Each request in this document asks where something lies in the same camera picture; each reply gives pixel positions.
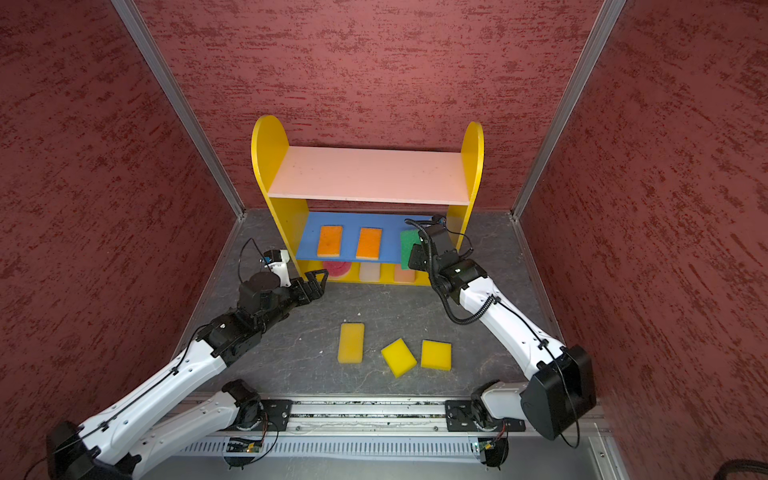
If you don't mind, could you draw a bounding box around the bright yellow square sponge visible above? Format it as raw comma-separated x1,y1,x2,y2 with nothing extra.
421,340,452,371

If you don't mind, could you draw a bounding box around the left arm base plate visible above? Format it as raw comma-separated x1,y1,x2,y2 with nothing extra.
233,399,294,431

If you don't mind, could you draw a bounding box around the left circuit board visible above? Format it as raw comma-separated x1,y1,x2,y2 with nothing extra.
225,437,264,455

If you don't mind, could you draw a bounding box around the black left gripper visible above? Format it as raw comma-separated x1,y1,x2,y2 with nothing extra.
258,269,329,333

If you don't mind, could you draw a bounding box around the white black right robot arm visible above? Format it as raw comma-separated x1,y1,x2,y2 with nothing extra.
405,216,596,440

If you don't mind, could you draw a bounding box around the peach orange sponge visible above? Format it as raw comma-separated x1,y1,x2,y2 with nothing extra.
393,265,416,284

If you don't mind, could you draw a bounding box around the aluminium mounting rail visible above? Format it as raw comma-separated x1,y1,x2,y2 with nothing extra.
277,395,482,437

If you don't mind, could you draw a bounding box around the green yellow scouring sponge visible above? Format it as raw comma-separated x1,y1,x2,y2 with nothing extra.
400,229,421,270

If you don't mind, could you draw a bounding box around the pale yellow sponge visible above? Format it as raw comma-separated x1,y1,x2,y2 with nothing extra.
337,323,365,364

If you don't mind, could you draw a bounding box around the circuit board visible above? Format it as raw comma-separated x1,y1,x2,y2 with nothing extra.
225,437,264,455
475,439,508,457

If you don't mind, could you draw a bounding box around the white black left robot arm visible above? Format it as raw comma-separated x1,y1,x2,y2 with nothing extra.
43,263,329,479

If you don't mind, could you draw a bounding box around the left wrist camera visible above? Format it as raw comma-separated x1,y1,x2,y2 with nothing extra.
262,249,291,287

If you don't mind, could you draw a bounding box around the white sponge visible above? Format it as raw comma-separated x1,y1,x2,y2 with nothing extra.
359,262,381,283

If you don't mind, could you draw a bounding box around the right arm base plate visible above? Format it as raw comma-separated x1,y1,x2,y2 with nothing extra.
444,400,526,434

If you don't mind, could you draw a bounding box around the right circuit board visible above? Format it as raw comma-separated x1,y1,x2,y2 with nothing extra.
475,439,508,457

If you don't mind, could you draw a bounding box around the bright yellow diamond sponge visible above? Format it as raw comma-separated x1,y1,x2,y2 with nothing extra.
381,338,417,378

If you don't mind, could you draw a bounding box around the yellow shelf with coloured boards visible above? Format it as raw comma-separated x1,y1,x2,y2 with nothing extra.
251,115,485,286

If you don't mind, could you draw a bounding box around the round pink smiley sponge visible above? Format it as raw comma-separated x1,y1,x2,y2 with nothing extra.
322,261,352,278

